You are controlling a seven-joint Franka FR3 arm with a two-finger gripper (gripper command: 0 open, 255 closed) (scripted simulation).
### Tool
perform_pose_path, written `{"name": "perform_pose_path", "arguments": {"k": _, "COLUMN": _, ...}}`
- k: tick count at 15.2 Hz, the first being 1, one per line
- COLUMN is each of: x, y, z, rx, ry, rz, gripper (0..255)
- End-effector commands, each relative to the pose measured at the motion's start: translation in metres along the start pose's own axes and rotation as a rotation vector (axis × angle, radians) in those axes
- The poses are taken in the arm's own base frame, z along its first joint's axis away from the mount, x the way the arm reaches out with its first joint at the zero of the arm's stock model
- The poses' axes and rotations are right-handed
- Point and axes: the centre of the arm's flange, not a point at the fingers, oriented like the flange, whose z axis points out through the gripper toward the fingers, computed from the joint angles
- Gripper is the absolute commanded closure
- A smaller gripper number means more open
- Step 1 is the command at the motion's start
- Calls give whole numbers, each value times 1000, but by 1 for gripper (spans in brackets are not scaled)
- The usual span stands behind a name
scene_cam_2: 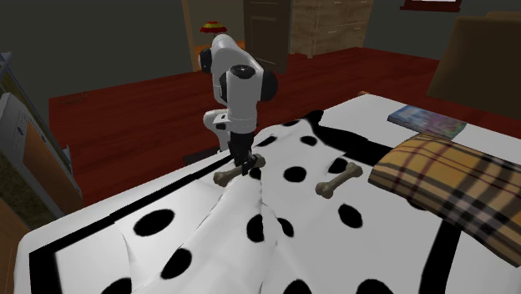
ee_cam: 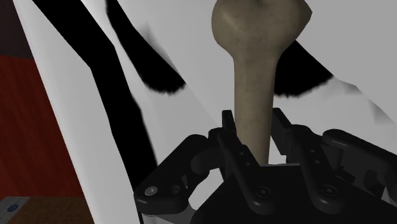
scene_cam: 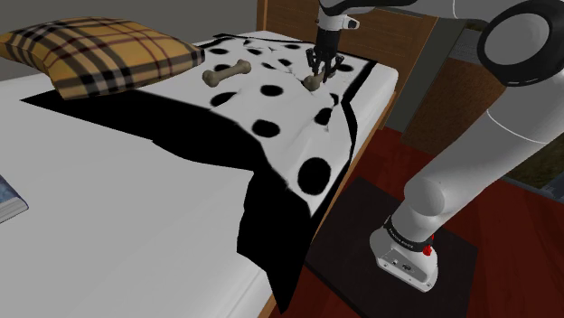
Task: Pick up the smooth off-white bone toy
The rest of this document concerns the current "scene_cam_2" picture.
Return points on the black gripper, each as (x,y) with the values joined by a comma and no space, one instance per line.
(239,147)

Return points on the tan toy bone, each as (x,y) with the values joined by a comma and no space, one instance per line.
(338,180)
(233,172)

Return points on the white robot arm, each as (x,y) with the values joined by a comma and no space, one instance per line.
(240,91)

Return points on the white bed with black spots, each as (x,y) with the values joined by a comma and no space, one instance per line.
(244,228)

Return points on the dark brown door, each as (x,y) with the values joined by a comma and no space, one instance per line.
(266,34)

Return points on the red and yellow lamp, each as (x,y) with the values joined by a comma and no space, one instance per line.
(213,27)

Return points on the light wooden dresser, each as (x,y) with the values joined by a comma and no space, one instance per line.
(329,26)

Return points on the colourful book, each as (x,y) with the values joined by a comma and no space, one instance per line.
(427,122)

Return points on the grey shelf unit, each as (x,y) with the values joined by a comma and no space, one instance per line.
(32,154)

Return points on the tan plaid pillow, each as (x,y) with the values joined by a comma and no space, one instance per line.
(456,187)

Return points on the red framed window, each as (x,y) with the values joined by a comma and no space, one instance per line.
(430,5)

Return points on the brown headboard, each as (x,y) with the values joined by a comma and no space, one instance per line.
(480,65)

